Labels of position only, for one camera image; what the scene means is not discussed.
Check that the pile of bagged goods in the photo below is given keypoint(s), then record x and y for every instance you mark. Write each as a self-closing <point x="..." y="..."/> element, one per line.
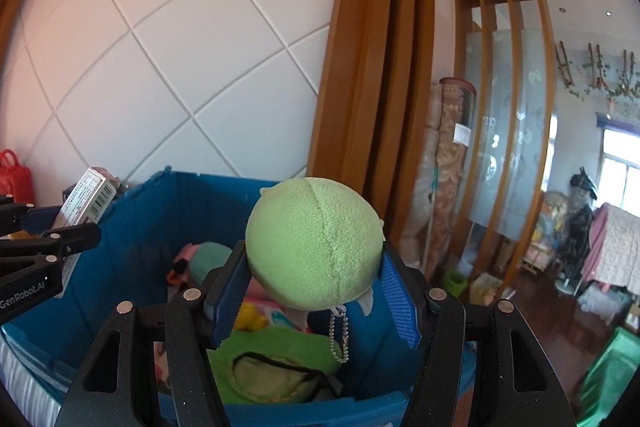
<point x="547" y="232"/>

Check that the black hanging clothing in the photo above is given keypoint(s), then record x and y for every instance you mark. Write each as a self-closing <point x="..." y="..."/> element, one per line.
<point x="582" y="217"/>

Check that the vine wall decoration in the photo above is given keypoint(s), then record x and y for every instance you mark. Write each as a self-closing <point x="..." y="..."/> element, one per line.
<point x="610" y="79"/>

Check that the red plastic bag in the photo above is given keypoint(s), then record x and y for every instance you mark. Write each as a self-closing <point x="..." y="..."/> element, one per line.
<point x="15" y="182"/>

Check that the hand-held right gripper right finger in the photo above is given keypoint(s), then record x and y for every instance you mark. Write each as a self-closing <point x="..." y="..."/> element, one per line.
<point x="400" y="302"/>

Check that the wooden frosted glass screen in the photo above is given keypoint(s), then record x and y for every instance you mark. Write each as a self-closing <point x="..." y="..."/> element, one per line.
<point x="500" y="107"/>

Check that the small green bin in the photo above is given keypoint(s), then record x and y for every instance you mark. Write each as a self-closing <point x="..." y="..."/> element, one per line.
<point x="456" y="283"/>

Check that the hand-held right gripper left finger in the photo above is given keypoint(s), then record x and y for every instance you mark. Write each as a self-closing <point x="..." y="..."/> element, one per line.
<point x="227" y="297"/>

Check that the floral cloth on rack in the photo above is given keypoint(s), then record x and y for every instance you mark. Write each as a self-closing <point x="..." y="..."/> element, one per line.
<point x="617" y="247"/>

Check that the teal and pink plush toy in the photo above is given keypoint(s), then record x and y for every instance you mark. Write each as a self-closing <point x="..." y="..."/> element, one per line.
<point x="210" y="259"/>

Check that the white striped medicine box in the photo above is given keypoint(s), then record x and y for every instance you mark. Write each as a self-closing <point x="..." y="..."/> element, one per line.
<point x="87" y="194"/>

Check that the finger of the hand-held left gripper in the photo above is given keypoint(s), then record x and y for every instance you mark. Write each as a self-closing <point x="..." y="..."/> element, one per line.
<point x="15" y="217"/>
<point x="50" y="242"/>

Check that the green box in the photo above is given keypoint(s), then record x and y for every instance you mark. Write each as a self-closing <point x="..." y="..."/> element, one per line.
<point x="610" y="377"/>

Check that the window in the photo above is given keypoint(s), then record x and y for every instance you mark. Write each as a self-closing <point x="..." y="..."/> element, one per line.
<point x="620" y="162"/>

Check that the rolled carpet with red rim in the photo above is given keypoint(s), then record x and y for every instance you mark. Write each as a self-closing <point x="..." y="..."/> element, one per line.
<point x="452" y="147"/>

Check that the striped cloth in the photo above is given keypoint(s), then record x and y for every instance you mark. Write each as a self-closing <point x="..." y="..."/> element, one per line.
<point x="25" y="387"/>

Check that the yellow plush piece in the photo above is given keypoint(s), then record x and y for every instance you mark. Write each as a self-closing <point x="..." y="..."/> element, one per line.
<point x="247" y="317"/>

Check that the wooden slat partition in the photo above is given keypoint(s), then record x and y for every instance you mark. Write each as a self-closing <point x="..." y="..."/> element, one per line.
<point x="360" y="57"/>

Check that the green plush with eye patch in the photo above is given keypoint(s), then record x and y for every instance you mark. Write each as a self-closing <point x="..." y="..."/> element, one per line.
<point x="270" y="372"/>

